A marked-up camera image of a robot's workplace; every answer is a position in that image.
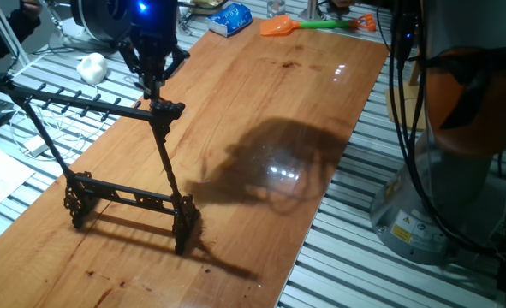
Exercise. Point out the blue tissue pack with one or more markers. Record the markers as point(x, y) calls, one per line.
point(231, 19)

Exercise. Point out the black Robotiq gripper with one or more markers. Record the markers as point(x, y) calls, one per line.
point(154, 23)

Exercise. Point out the slanted aluminium frame post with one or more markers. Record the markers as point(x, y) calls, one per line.
point(2, 34)

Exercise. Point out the orange green toy shovel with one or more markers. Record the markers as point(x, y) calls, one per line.
point(278, 26)

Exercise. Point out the tan crumpled bag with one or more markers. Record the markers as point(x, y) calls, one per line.
point(207, 6)

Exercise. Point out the bare person hand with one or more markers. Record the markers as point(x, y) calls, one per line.
point(344, 2)

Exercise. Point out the bare operator hand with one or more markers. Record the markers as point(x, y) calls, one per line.
point(32, 7)

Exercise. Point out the white paper sheet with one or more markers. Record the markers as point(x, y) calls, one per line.
point(0, 175)

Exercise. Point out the black round fan device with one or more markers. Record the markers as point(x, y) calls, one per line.
point(98, 19)

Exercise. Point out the pale wooden block stand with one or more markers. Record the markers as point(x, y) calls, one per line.
point(400, 107)

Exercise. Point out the silver metal post base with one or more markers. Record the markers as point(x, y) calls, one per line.
point(312, 12)

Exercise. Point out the white rounded plastic object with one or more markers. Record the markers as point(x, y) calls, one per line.
point(92, 68)

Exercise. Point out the black ornate pen rack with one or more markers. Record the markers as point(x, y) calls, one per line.
point(167, 110)

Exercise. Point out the glossy brown wooden board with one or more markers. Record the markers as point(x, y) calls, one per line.
point(257, 85)

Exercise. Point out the dark sleeved forearm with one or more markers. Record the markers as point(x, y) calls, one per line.
point(0, 34)

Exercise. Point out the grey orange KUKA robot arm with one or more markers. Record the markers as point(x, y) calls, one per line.
point(462, 107)

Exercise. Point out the white power adapter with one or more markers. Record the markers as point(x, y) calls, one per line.
point(36, 146)

